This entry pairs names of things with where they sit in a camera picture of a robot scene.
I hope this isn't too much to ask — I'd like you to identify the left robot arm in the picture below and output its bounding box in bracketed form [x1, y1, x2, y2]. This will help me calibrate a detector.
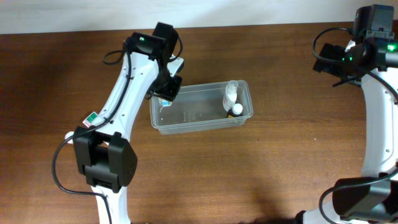
[72, 22, 183, 223]

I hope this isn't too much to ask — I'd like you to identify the orange tube white cap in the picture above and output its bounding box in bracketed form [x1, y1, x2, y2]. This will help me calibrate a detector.
[65, 131, 74, 144]

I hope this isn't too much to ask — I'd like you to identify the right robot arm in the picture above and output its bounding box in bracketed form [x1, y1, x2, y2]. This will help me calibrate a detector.
[294, 4, 397, 223]

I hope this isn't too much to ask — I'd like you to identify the small jar gold lid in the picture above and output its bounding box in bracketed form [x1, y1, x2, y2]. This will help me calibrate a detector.
[159, 99, 172, 107]

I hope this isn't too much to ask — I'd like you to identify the clear plastic container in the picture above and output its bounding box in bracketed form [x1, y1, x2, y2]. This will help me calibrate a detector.
[150, 80, 254, 135]

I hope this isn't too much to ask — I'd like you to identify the white green medicine box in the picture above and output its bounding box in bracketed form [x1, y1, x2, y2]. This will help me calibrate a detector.
[82, 111, 104, 128]

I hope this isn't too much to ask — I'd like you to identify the left black cable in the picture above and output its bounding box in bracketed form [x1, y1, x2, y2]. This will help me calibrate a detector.
[51, 36, 184, 224]

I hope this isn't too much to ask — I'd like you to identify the dark bottle white cap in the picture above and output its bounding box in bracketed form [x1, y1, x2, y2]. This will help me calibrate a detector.
[227, 103, 243, 118]

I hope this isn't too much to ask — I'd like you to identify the white spray bottle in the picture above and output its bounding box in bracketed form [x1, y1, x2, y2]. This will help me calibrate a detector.
[223, 80, 238, 111]

